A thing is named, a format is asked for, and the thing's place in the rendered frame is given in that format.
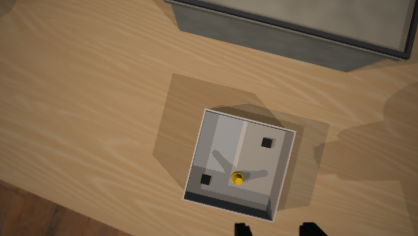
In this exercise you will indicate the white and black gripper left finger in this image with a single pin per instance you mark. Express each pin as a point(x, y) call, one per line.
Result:
point(240, 229)

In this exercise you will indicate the grey open square box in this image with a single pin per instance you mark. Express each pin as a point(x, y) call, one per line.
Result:
point(226, 144)

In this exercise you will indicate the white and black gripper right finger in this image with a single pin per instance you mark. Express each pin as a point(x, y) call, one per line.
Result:
point(310, 229)

